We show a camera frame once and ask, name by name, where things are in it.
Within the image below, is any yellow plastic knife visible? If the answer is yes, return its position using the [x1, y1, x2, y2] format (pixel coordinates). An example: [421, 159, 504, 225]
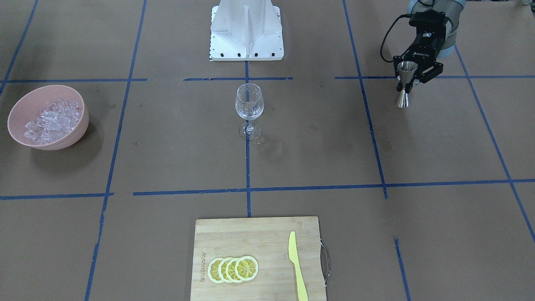
[287, 231, 309, 301]

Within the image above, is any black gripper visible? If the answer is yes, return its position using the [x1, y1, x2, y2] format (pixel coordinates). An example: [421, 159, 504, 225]
[393, 12, 450, 92]

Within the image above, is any clear wine glass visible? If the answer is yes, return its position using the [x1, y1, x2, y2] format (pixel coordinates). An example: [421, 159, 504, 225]
[235, 83, 264, 140]

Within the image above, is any lemon slice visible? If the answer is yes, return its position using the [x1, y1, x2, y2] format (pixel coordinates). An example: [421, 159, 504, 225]
[234, 255, 259, 281]
[208, 258, 224, 284]
[218, 257, 234, 283]
[225, 258, 243, 283]

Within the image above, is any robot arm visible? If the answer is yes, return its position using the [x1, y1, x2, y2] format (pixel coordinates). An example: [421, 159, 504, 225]
[393, 0, 466, 93]

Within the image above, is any bamboo cutting board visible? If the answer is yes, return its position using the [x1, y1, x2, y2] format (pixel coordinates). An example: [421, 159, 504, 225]
[190, 217, 327, 301]

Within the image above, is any steel double jigger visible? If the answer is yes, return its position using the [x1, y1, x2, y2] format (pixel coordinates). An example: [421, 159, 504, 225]
[394, 61, 418, 108]

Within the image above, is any pink bowl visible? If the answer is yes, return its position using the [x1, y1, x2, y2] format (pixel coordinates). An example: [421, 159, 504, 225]
[7, 84, 89, 150]

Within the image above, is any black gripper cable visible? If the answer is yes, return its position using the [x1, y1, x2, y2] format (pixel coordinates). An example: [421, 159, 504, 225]
[380, 14, 412, 64]

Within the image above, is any pile of ice cubes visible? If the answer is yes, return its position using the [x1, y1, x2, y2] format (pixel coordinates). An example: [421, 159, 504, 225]
[24, 97, 84, 145]

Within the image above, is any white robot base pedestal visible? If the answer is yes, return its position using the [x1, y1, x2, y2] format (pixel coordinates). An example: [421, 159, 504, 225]
[209, 0, 285, 61]

